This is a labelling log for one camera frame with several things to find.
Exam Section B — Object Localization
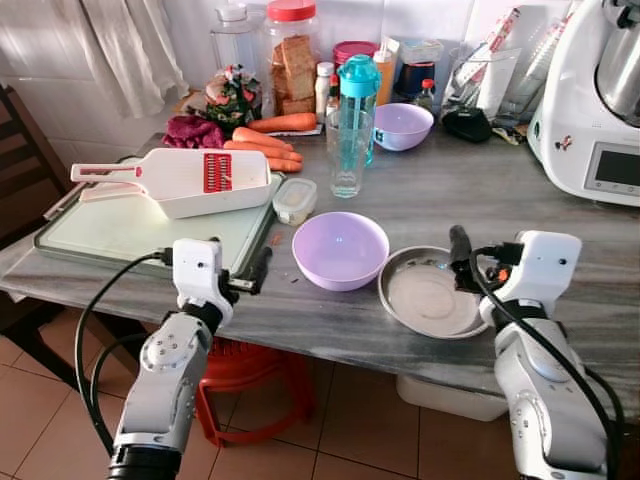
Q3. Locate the dark wooden chair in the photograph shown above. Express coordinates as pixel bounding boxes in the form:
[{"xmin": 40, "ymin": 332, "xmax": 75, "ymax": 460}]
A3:
[{"xmin": 0, "ymin": 85, "xmax": 73, "ymax": 251}]

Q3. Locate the white mandoline slicer red blade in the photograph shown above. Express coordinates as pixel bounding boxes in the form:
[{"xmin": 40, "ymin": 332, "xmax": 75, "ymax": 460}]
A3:
[{"xmin": 70, "ymin": 148, "xmax": 273, "ymax": 219}]

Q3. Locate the small purple bowl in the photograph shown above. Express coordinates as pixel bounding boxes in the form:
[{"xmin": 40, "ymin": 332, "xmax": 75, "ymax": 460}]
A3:
[{"xmin": 372, "ymin": 103, "xmax": 435, "ymax": 152}]

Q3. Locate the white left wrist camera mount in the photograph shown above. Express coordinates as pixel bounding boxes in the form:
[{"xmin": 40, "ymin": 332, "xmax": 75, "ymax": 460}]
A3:
[{"xmin": 171, "ymin": 238, "xmax": 234, "ymax": 307}]

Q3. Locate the pale green cutting board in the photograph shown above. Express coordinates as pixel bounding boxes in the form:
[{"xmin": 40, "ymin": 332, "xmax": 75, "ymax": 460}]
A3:
[{"xmin": 33, "ymin": 160, "xmax": 287, "ymax": 279}]

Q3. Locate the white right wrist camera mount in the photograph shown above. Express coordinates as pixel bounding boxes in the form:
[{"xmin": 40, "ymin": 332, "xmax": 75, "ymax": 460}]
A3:
[{"xmin": 496, "ymin": 230, "xmax": 584, "ymax": 307}]

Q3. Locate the clear plastic bag with packets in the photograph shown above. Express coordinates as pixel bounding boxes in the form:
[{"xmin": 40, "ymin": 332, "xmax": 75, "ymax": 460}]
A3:
[{"xmin": 444, "ymin": 8, "xmax": 561, "ymax": 123}]

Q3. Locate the red plastic stool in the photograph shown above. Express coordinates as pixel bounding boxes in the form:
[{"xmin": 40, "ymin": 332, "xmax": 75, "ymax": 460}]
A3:
[{"xmin": 194, "ymin": 338, "xmax": 317, "ymax": 449}]

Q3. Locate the dark red lid container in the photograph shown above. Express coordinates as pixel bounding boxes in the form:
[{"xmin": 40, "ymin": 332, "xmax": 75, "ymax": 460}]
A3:
[{"xmin": 333, "ymin": 40, "xmax": 380, "ymax": 67}]

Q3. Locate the clear empty plastic jar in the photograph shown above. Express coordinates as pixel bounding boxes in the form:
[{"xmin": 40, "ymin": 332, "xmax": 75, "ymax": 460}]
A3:
[{"xmin": 210, "ymin": 3, "xmax": 267, "ymax": 77}]

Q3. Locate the small white bottle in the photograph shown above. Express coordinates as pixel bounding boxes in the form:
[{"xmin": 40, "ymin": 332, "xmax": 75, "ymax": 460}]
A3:
[{"xmin": 315, "ymin": 62, "xmax": 337, "ymax": 117}]

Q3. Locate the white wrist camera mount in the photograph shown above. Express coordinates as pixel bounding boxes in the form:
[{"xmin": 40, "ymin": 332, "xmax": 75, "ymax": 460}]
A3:
[
  {"xmin": 496, "ymin": 230, "xmax": 584, "ymax": 307},
  {"xmin": 171, "ymin": 238, "xmax": 234, "ymax": 307}
]

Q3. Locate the teal water bottle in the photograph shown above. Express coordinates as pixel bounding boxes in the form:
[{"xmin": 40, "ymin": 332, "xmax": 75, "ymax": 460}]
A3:
[{"xmin": 337, "ymin": 54, "xmax": 382, "ymax": 167}]

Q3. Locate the round steel plate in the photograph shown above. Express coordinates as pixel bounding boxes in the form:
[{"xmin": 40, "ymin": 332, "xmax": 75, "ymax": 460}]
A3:
[{"xmin": 378, "ymin": 246, "xmax": 493, "ymax": 339}]

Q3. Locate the clear glass tumbler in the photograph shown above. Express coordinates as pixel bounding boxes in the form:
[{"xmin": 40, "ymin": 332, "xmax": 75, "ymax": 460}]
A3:
[{"xmin": 327, "ymin": 107, "xmax": 372, "ymax": 199}]

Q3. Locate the wrapped flower bunch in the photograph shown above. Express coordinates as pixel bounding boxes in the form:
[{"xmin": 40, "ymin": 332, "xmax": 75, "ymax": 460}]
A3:
[{"xmin": 203, "ymin": 65, "xmax": 263, "ymax": 127}]

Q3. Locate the small red cap bottle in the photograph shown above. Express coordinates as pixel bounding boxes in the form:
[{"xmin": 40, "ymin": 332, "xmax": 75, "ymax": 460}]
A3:
[{"xmin": 415, "ymin": 78, "xmax": 438, "ymax": 111}]

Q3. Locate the white hanging curtain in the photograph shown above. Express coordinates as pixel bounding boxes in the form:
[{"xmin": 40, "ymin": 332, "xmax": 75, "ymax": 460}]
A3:
[{"xmin": 55, "ymin": 0, "xmax": 187, "ymax": 118}]

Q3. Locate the dark blue jar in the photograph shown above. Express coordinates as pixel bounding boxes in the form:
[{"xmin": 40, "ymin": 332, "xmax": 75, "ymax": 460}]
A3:
[{"xmin": 395, "ymin": 40, "xmax": 442, "ymax": 101}]

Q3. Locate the large purple plastic bowl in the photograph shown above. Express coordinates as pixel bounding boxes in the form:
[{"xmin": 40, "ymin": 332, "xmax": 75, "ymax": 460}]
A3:
[{"xmin": 292, "ymin": 211, "xmax": 391, "ymax": 292}]

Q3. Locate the small clear lidded container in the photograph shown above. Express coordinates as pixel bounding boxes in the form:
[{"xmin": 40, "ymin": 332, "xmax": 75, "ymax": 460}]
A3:
[{"xmin": 272, "ymin": 178, "xmax": 318, "ymax": 225}]

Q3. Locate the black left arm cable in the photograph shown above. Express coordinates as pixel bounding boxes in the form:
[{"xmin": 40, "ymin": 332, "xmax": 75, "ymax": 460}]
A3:
[{"xmin": 74, "ymin": 249, "xmax": 177, "ymax": 457}]

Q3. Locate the white kitchen cooking machine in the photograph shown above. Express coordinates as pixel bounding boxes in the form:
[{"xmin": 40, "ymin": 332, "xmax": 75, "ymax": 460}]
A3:
[{"xmin": 527, "ymin": 0, "xmax": 640, "ymax": 208}]

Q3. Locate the red lid jar with rusks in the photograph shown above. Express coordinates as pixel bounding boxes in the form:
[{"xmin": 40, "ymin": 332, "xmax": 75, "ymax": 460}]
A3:
[{"xmin": 265, "ymin": 0, "xmax": 322, "ymax": 116}]

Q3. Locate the white box under table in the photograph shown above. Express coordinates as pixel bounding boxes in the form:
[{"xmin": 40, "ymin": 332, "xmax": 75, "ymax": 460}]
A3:
[{"xmin": 397, "ymin": 375, "xmax": 510, "ymax": 422}]

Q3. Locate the orange sauce bottle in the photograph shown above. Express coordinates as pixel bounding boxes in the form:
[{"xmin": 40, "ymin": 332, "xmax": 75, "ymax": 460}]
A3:
[{"xmin": 373, "ymin": 40, "xmax": 399, "ymax": 106}]

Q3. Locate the black pouch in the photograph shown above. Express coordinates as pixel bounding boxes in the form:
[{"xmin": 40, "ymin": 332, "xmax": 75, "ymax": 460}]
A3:
[{"xmin": 442, "ymin": 105, "xmax": 493, "ymax": 143}]

